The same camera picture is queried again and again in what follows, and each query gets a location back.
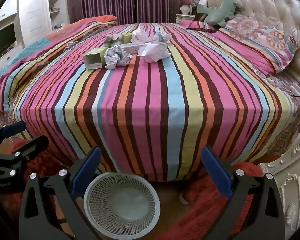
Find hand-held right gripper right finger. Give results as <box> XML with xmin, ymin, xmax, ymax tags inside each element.
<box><xmin>201</xmin><ymin>146</ymin><xmax>285</xmax><ymax>240</ymax></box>

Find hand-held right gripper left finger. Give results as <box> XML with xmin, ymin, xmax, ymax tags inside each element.
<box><xmin>18</xmin><ymin>146</ymin><xmax>103</xmax><ymax>240</ymax></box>

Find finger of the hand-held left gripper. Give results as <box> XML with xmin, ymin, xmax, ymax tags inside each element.
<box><xmin>0</xmin><ymin>135</ymin><xmax>50</xmax><ymax>178</ymax></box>
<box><xmin>0</xmin><ymin>121</ymin><xmax>27</xmax><ymax>144</ymax></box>

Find pale green mesh wastebasket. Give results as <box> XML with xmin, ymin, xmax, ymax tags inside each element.
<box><xmin>84</xmin><ymin>172</ymin><xmax>161</xmax><ymax>240</ymax></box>

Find large green box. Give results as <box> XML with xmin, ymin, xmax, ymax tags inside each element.
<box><xmin>83</xmin><ymin>47</ymin><xmax>108</xmax><ymax>70</ymax></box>

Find printed paper ball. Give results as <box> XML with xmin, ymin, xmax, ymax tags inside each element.
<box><xmin>104</xmin><ymin>45</ymin><xmax>133</xmax><ymax>69</ymax></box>

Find long white cosmetic box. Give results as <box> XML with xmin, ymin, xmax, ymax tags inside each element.
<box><xmin>115</xmin><ymin>42</ymin><xmax>168</xmax><ymax>55</ymax></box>

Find white paper sheet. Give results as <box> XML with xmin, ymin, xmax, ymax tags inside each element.
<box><xmin>138</xmin><ymin>44</ymin><xmax>171</xmax><ymax>63</ymax></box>

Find grey paper ball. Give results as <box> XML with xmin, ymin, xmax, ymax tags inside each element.
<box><xmin>152</xmin><ymin>31</ymin><xmax>169</xmax><ymax>43</ymax></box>

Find red shaggy rug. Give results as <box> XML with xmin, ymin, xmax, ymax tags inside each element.
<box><xmin>0</xmin><ymin>140</ymin><xmax>265</xmax><ymax>240</ymax></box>

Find ornate white bed footboard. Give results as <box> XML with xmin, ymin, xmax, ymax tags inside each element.
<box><xmin>257</xmin><ymin>120</ymin><xmax>300</xmax><ymax>240</ymax></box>

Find black television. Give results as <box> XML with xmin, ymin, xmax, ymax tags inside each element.
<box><xmin>0</xmin><ymin>25</ymin><xmax>17</xmax><ymax>58</ymax></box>

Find striped colourful bed cover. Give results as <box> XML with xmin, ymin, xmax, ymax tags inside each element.
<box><xmin>0</xmin><ymin>22</ymin><xmax>298</xmax><ymax>180</ymax></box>

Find white wardrobe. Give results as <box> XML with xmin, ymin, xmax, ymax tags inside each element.
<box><xmin>17</xmin><ymin>0</ymin><xmax>70</xmax><ymax>48</ymax></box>

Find floral pink pillow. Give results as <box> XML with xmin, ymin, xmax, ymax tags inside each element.
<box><xmin>211</xmin><ymin>14</ymin><xmax>299</xmax><ymax>75</ymax></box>

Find striped pink pillow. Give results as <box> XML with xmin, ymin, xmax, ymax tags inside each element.
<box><xmin>180</xmin><ymin>20</ymin><xmax>215</xmax><ymax>33</ymax></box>

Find white nightstand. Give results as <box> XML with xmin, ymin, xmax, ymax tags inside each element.
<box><xmin>176</xmin><ymin>14</ymin><xmax>198</xmax><ymax>25</ymax></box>

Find green plush toy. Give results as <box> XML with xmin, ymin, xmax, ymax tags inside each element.
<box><xmin>196</xmin><ymin>0</ymin><xmax>243</xmax><ymax>28</ymax></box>

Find purple curtain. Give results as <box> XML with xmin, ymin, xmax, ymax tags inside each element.
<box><xmin>67</xmin><ymin>0</ymin><xmax>190</xmax><ymax>25</ymax></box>

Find tufted cream headboard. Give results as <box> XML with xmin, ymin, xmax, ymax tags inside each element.
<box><xmin>205</xmin><ymin>0</ymin><xmax>300</xmax><ymax>80</ymax></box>

